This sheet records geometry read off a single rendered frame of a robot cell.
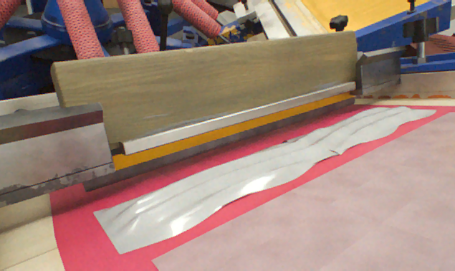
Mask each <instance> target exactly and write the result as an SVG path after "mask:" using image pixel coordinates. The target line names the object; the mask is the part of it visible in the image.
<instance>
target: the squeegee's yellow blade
mask: <svg viewBox="0 0 455 271"><path fill-rule="evenodd" d="M351 97H354V95H350V93H349V91H348V92H344V93H341V94H339V95H336V96H334V97H331V98H326V99H324V100H318V101H315V102H313V103H308V104H306V105H301V106H298V107H296V108H291V109H288V110H284V111H281V112H278V113H274V114H271V115H266V116H264V117H260V118H256V119H253V120H248V121H246V122H243V123H238V124H236V125H231V126H229V127H225V128H221V129H218V130H214V131H211V132H208V133H204V134H201V135H197V136H194V137H191V138H187V139H183V140H181V141H176V142H174V143H169V144H166V145H164V146H159V147H156V148H152V149H149V150H146V151H142V152H139V153H134V154H131V155H128V156H125V155H123V154H118V155H115V156H113V157H112V159H113V163H114V165H115V170H118V169H121V168H125V167H128V166H132V165H135V164H138V163H142V162H144V161H149V160H151V159H154V158H158V157H161V156H165V155H168V154H170V153H174V152H177V151H181V150H183V149H187V148H190V147H193V146H197V145H200V144H202V143H207V142H209V141H213V140H216V139H219V138H223V137H226V136H230V135H232V134H235V133H239V132H242V131H244V130H249V129H251V128H255V127H258V126H261V125H265V124H268V123H272V122H274V121H278V120H281V119H284V118H288V117H291V116H293V115H298V114H300V113H304V112H307V111H310V110H314V109H316V108H321V107H324V106H326V105H331V104H333V103H338V102H340V101H343V100H347V99H350V98H351Z"/></svg>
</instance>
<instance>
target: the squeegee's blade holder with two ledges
mask: <svg viewBox="0 0 455 271"><path fill-rule="evenodd" d="M354 89H355V82H344V83H341V84H338V85H333V86H329V87H325V88H322V89H321V90H316V91H312V92H308V93H305V94H301V95H296V96H294V97H290V98H285V99H282V100H277V101H274V102H271V103H266V104H263V105H258V106H254V107H251V108H246V109H243V110H238V111H235V112H232V113H227V114H223V115H219V116H216V117H212V118H207V119H205V120H200V121H196V122H193V123H188V124H185V125H180V126H177V127H174V128H169V129H166V130H161V131H158V132H154V133H150V134H147V135H142V136H138V137H135V138H130V139H127V140H123V141H119V144H120V150H121V153H122V154H123V155H125V156H128V155H131V154H134V153H139V152H142V151H146V150H149V149H152V148H156V147H159V146H164V145H166V144H169V143H174V142H176V141H181V140H183V139H187V138H191V137H194V136H198V135H201V134H204V133H208V132H211V131H214V130H218V129H221V128H225V127H229V126H231V125H236V124H238V123H243V122H246V121H248V120H253V119H256V118H260V117H264V116H266V115H271V114H274V113H278V112H281V111H284V110H288V109H291V108H296V107H298V106H301V105H306V104H308V103H313V102H315V101H318V100H324V99H326V98H331V97H334V96H336V95H339V94H341V93H344V92H348V91H351V90H354Z"/></svg>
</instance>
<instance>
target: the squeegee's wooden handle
mask: <svg viewBox="0 0 455 271"><path fill-rule="evenodd" d="M357 61H358V51H357V42H356V34H355V32H354V31H353V30H347V31H339V32H326V33H324V34H313V35H307V36H299V37H286V38H279V39H267V40H260V41H253V42H240V43H233V44H220V45H213V46H206V47H194V48H186V49H174V50H167V51H160V52H146V53H140V54H127V55H120V56H113V57H100V58H93V59H86V60H73V61H66V62H54V63H53V65H52V67H51V70H50V72H51V76H52V81H53V84H54V88H55V92H56V94H57V99H58V102H59V107H60V109H62V108H70V107H74V106H78V105H86V104H90V103H100V104H101V106H102V108H103V120H104V125H105V130H106V133H107V139H108V142H109V145H110V150H111V154H112V156H115V155H118V154H121V150H120V144H119V141H123V140H127V139H130V138H135V137H138V136H144V135H147V134H150V133H154V132H158V131H161V130H166V129H169V128H174V127H177V126H180V125H185V124H188V123H193V122H196V121H200V120H205V119H207V118H212V117H216V116H219V115H223V114H227V113H232V112H235V111H238V110H243V109H246V108H251V107H254V106H258V105H263V104H266V103H271V102H274V101H277V100H282V99H285V98H290V97H294V96H296V95H301V94H305V93H308V92H312V91H316V90H321V89H322V88H325V87H329V86H333V85H338V84H341V83H344V82H355V87H357V86H358V85H357V73H356V63H357Z"/></svg>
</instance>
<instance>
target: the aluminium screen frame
mask: <svg viewBox="0 0 455 271"><path fill-rule="evenodd" d="M400 79H401V83H400V84H397V85H393V86H390V87H385V88H383V89H380V90H376V91H373V92H369V93H367V94H364V95H354V96H355V98H455V70H446V71H435V72H414V73H403V74H401V77H400Z"/></svg>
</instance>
